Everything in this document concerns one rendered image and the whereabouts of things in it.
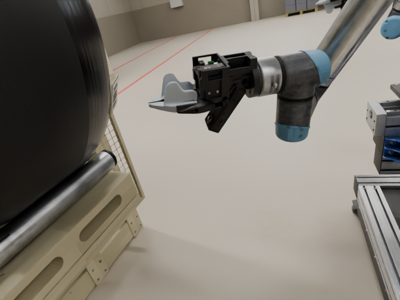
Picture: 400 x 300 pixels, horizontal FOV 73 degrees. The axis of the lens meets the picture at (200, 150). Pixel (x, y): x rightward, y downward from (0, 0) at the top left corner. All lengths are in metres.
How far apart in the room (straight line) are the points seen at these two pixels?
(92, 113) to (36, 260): 0.25
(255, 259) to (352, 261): 0.43
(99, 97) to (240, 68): 0.25
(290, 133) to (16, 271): 0.56
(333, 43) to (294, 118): 0.18
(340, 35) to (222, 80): 0.29
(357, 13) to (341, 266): 1.10
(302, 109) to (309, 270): 0.97
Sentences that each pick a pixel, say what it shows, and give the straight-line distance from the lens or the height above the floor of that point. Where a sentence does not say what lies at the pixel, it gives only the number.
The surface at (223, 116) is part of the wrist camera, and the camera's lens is 0.56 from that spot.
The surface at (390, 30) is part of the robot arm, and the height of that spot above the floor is 0.94.
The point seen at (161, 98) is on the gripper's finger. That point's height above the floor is 1.01.
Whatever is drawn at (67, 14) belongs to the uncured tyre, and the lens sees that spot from 0.42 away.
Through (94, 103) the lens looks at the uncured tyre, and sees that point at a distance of 0.45.
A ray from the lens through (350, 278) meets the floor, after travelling 1.45.
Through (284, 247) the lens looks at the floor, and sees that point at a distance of 1.52.
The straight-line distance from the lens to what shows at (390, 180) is 1.60.
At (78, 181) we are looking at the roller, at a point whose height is 0.91.
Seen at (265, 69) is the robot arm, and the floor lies 1.02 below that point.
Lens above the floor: 1.16
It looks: 28 degrees down
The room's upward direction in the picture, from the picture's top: 13 degrees counter-clockwise
